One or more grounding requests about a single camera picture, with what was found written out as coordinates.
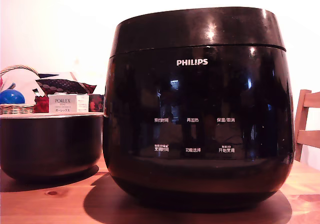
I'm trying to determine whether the black Philips rice cooker body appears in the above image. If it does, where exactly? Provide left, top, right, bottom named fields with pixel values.
left=102, top=43, right=296, bottom=209

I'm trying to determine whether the dark dotted patterned cloth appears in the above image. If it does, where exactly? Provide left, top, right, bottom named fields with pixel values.
left=35, top=77, right=98, bottom=95

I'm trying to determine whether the white Porlex box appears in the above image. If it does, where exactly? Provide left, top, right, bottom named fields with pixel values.
left=48, top=94, right=90, bottom=114

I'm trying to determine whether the black inner cooking pot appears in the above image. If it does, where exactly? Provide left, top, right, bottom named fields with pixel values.
left=0, top=111, right=105, bottom=183

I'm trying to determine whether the white printed cloth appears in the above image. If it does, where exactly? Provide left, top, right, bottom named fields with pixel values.
left=0, top=68, right=77, bottom=105

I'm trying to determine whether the woven wicker basket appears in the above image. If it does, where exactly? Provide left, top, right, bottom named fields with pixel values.
left=0, top=64, right=41, bottom=116

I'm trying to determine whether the wooden chair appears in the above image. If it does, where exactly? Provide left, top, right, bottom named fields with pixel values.
left=294, top=89, right=320, bottom=163

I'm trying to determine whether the blue ball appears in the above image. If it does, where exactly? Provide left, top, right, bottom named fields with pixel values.
left=0, top=88, right=26, bottom=105

